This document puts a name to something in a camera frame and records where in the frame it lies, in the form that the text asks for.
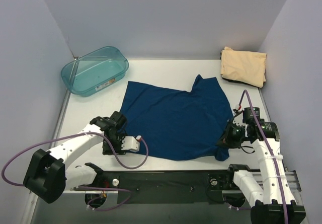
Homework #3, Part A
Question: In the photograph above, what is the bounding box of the blue t shirt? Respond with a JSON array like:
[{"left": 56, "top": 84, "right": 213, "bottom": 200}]
[{"left": 120, "top": 75, "right": 232, "bottom": 161}]

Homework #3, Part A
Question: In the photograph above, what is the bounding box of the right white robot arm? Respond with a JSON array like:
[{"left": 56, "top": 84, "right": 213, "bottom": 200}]
[{"left": 217, "top": 119, "right": 306, "bottom": 223}]

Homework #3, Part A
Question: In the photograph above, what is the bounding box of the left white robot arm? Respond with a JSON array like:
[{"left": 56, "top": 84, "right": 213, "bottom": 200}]
[{"left": 23, "top": 111, "right": 127, "bottom": 203}]

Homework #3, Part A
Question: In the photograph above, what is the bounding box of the teal plastic bin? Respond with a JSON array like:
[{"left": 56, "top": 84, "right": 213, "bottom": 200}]
[{"left": 61, "top": 46, "right": 129, "bottom": 97}]

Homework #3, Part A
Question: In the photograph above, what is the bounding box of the folded beige t shirt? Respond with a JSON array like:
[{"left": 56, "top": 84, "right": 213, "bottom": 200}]
[{"left": 221, "top": 47, "right": 267, "bottom": 88}]

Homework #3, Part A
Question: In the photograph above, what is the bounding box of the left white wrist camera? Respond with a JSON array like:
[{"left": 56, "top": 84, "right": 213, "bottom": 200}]
[{"left": 121, "top": 135, "right": 141, "bottom": 153}]

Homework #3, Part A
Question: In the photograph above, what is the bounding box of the aluminium frame rail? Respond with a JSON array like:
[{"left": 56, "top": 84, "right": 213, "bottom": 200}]
[{"left": 30, "top": 170, "right": 302, "bottom": 193}]

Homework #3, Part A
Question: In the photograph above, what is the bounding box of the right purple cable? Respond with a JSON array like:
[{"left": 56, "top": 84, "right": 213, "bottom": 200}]
[{"left": 238, "top": 90, "right": 290, "bottom": 224}]

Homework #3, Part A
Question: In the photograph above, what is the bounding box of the purple cable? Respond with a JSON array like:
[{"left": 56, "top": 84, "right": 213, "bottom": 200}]
[
  {"left": 238, "top": 90, "right": 290, "bottom": 224},
  {"left": 1, "top": 132, "right": 149, "bottom": 187}
]

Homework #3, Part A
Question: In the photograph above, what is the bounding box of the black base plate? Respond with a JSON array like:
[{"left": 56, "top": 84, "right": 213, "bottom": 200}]
[{"left": 89, "top": 170, "right": 246, "bottom": 207}]

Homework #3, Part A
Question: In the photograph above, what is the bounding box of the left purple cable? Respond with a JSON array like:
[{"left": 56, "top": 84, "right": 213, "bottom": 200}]
[{"left": 1, "top": 132, "right": 149, "bottom": 187}]

